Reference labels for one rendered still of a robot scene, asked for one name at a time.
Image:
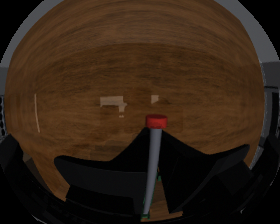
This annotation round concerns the grey pin with red head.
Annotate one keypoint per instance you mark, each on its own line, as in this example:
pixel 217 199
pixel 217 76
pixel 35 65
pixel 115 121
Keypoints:
pixel 156 124

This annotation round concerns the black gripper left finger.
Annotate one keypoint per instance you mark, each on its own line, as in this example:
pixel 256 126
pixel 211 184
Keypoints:
pixel 125 175

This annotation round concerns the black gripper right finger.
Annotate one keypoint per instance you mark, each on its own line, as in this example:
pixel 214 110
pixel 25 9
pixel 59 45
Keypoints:
pixel 185 171

